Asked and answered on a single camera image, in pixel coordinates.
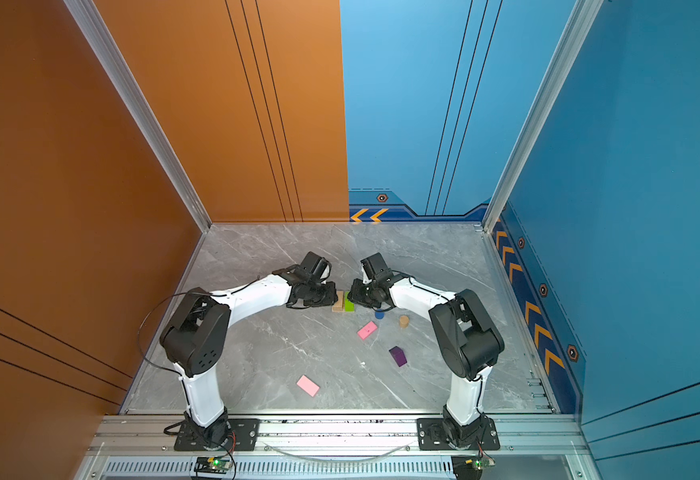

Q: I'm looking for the green wood block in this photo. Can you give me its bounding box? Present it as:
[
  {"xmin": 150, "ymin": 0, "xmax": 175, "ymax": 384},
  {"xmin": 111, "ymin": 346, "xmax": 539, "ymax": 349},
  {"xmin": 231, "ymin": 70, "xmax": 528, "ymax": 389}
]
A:
[{"xmin": 344, "ymin": 295, "xmax": 355, "ymax": 312}]

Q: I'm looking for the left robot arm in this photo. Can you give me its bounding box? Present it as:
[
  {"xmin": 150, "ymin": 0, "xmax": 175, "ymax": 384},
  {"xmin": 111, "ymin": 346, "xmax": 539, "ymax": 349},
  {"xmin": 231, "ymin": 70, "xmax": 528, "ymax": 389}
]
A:
[{"xmin": 160, "ymin": 274, "xmax": 338, "ymax": 428}]

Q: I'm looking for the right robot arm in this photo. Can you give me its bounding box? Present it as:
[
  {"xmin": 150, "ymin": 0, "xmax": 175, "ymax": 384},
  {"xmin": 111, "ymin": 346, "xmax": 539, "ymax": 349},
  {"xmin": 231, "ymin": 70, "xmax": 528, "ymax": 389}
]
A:
[{"xmin": 349, "ymin": 277, "xmax": 505, "ymax": 426}]

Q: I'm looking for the pink block near centre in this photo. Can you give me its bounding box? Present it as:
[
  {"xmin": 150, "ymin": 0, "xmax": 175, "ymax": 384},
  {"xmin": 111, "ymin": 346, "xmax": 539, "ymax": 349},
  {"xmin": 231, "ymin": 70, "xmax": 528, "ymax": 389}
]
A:
[{"xmin": 357, "ymin": 321, "xmax": 378, "ymax": 340}]

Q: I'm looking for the pink block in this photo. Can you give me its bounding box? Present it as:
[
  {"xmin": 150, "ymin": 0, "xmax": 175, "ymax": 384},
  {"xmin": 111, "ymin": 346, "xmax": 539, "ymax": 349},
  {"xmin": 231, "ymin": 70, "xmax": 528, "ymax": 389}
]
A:
[
  {"xmin": 296, "ymin": 375, "xmax": 320, "ymax": 397},
  {"xmin": 357, "ymin": 321, "xmax": 378, "ymax": 340}
]

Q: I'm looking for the purple house-shaped block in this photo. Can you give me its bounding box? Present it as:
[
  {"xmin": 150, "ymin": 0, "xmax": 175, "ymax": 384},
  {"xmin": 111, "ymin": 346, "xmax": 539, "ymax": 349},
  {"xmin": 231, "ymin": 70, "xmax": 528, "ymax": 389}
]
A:
[{"xmin": 389, "ymin": 346, "xmax": 408, "ymax": 367}]

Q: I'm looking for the pink block near front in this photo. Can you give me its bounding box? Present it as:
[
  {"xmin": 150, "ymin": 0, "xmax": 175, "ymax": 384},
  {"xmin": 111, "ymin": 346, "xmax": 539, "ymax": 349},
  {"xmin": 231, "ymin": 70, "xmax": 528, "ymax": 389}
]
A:
[{"xmin": 296, "ymin": 375, "xmax": 320, "ymax": 397}]

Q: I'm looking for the right green circuit board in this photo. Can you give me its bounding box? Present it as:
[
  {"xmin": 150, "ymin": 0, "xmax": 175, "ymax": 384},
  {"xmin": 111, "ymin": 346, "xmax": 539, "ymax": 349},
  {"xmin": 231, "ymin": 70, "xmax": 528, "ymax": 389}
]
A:
[{"xmin": 451, "ymin": 456, "xmax": 496, "ymax": 480}]

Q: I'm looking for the green circuit board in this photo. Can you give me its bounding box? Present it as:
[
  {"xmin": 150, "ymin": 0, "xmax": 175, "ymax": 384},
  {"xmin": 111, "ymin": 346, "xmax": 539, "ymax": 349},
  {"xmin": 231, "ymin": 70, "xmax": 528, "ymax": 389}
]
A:
[
  {"xmin": 451, "ymin": 456, "xmax": 496, "ymax": 480},
  {"xmin": 193, "ymin": 456, "xmax": 235, "ymax": 479}
]

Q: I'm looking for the left green circuit board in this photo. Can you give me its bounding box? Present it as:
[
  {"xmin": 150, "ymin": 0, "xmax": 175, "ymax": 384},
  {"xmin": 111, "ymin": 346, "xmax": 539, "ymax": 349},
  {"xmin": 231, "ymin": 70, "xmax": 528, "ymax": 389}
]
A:
[{"xmin": 193, "ymin": 456, "xmax": 235, "ymax": 479}]

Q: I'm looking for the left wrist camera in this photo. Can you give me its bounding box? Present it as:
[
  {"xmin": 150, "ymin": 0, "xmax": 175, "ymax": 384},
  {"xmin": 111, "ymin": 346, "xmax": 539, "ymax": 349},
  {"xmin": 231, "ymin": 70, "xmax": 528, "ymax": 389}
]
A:
[{"xmin": 298, "ymin": 251, "xmax": 332, "ymax": 283}]

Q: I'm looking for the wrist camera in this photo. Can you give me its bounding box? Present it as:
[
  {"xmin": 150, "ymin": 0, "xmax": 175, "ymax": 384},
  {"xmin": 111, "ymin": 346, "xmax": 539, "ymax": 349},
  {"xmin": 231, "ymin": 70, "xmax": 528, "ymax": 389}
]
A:
[
  {"xmin": 361, "ymin": 253, "xmax": 393, "ymax": 282},
  {"xmin": 298, "ymin": 251, "xmax": 332, "ymax": 283}
]

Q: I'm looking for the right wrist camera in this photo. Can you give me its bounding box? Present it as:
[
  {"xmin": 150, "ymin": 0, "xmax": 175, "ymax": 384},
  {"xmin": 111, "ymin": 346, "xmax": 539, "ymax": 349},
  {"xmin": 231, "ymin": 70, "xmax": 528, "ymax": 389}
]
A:
[{"xmin": 361, "ymin": 253, "xmax": 393, "ymax": 282}]

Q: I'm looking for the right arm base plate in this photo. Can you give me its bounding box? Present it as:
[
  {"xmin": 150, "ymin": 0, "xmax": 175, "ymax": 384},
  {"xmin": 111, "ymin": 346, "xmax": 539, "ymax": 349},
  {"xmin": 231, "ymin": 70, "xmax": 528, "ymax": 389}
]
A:
[{"xmin": 416, "ymin": 415, "xmax": 501, "ymax": 451}]

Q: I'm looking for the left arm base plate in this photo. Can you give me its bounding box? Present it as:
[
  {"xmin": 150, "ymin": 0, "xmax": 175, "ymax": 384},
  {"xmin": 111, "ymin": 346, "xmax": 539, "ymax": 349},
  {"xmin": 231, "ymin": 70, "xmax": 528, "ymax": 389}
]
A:
[{"xmin": 174, "ymin": 417, "xmax": 260, "ymax": 453}]

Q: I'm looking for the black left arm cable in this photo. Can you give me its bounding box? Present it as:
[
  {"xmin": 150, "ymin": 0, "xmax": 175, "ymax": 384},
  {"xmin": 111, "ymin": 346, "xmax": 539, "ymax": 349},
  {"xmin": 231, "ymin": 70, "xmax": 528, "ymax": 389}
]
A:
[{"xmin": 136, "ymin": 290, "xmax": 195, "ymax": 376}]

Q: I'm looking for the aluminium front rail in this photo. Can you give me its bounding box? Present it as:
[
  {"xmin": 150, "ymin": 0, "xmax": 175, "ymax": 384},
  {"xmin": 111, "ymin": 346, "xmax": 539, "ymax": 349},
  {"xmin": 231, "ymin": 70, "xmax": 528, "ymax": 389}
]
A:
[{"xmin": 75, "ymin": 411, "xmax": 600, "ymax": 479}]

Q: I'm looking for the aluminium corner post left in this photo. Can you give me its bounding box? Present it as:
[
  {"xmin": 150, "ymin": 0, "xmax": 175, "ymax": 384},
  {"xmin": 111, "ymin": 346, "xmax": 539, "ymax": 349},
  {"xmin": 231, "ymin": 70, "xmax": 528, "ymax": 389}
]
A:
[{"xmin": 64, "ymin": 0, "xmax": 212, "ymax": 235}]

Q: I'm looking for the aluminium corner post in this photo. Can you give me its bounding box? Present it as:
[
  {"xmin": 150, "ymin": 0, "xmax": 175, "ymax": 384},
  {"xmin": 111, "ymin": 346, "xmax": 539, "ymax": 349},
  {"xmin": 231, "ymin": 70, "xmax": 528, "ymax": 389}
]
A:
[
  {"xmin": 482, "ymin": 0, "xmax": 604, "ymax": 234},
  {"xmin": 64, "ymin": 0, "xmax": 212, "ymax": 235}
]

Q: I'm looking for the aluminium corner post right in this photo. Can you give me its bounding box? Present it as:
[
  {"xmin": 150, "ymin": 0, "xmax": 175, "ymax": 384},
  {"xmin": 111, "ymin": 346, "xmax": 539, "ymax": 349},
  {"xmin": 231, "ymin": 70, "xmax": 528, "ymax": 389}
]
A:
[{"xmin": 482, "ymin": 0, "xmax": 604, "ymax": 234}]

